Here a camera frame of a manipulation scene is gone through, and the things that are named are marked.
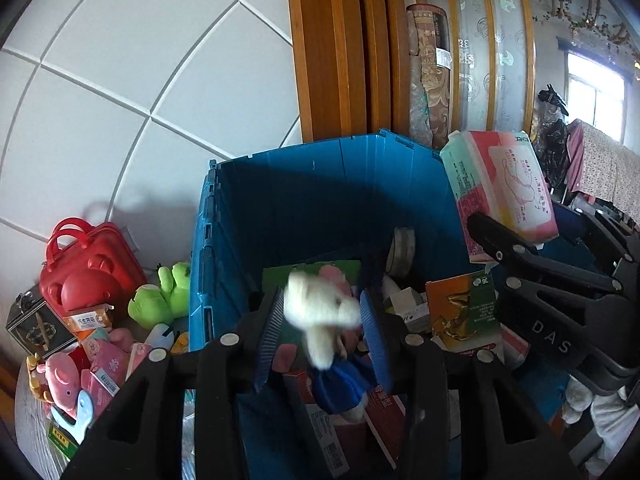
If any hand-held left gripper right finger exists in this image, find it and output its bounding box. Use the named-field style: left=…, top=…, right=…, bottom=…
left=359, top=287, right=576, bottom=480

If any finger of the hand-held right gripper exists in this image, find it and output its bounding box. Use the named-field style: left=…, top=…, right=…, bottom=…
left=466, top=211, right=623, bottom=296
left=592, top=209, right=640, bottom=282

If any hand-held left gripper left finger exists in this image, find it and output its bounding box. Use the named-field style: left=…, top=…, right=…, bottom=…
left=60, top=286, right=288, bottom=480

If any pink green tissue pack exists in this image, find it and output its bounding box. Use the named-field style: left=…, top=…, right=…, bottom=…
left=439, top=130, right=559, bottom=265

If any white plush doll blue dress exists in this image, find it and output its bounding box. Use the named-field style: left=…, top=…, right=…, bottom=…
left=281, top=269, right=377, bottom=422

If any blue plastic crate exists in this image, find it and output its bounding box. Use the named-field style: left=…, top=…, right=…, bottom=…
left=187, top=127, right=571, bottom=480

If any small white box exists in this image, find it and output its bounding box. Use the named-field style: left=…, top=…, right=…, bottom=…
left=389, top=287, right=427, bottom=322

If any red white box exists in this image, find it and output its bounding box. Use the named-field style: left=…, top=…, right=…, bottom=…
left=285, top=370, right=408, bottom=480

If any green flat box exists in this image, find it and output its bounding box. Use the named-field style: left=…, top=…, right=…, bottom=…
left=262, top=259, right=363, bottom=293

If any floral cloth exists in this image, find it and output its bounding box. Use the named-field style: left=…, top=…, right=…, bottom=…
left=566, top=119, right=640, bottom=207

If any orange green box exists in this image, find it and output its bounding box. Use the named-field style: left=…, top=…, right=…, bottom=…
left=425, top=270, right=504, bottom=357

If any white tape roll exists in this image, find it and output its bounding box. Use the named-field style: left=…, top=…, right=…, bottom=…
left=384, top=227, right=417, bottom=277

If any blue white plush toy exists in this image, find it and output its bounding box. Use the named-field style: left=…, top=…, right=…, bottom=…
left=146, top=322, right=182, bottom=352

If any black hanging bag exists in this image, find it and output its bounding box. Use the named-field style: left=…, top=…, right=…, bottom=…
left=531, top=85, right=572, bottom=192

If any green frog plush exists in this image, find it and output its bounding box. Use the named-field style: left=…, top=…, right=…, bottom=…
left=127, top=261, right=194, bottom=332

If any window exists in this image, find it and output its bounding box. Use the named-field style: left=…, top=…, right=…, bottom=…
left=565, top=50, right=632, bottom=144

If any pink patterned packet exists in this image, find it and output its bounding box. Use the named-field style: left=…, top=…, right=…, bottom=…
left=81, top=327, right=132, bottom=407

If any rolled patterned carpet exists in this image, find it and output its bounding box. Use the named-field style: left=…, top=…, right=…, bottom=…
left=405, top=2, right=454, bottom=149

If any orange medicine box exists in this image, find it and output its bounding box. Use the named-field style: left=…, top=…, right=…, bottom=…
left=62, top=305, right=114, bottom=334

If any red toy suitcase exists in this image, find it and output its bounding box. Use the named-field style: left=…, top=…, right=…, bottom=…
left=39, top=217, right=149, bottom=322

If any frosted glass sliding door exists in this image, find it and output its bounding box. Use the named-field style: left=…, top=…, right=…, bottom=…
left=410, top=0, right=539, bottom=134

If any pink plush pig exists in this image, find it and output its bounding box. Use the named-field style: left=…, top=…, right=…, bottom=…
left=42, top=352, right=84, bottom=417

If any green yellow box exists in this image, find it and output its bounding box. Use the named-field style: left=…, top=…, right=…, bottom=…
left=47, top=422, right=84, bottom=461

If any black gift box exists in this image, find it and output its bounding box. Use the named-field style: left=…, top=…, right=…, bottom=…
left=6, top=287, right=79, bottom=362

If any wall vine decoration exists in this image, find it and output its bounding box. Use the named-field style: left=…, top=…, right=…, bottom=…
left=532, top=0, right=640, bottom=57

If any wooden door frame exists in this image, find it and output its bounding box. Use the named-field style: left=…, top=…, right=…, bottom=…
left=285, top=0, right=417, bottom=144

